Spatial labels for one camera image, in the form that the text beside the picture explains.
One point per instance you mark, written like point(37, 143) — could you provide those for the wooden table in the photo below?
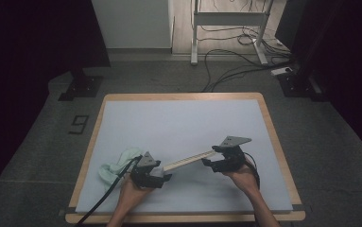
point(185, 96)

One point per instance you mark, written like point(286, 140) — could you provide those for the white caterpillar picture book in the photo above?
point(188, 160)

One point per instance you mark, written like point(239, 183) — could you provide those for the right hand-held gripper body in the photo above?
point(232, 157)

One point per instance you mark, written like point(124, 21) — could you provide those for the black stand base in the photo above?
point(295, 85)
point(82, 86)

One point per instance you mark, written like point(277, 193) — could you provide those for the white cabinet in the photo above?
point(134, 22)

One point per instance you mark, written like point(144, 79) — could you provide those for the white power strip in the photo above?
point(281, 71)

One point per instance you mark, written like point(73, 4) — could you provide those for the person's right hand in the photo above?
point(244, 178)

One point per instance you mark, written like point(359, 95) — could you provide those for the light green cloth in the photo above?
point(109, 170)

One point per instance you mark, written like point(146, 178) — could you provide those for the dark curtain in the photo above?
point(21, 63)
point(342, 47)

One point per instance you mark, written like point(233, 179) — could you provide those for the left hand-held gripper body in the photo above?
point(147, 176)

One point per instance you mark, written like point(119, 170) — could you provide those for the white metal desk frame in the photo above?
point(229, 18)

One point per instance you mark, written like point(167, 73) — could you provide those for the person's left hand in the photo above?
point(131, 197)

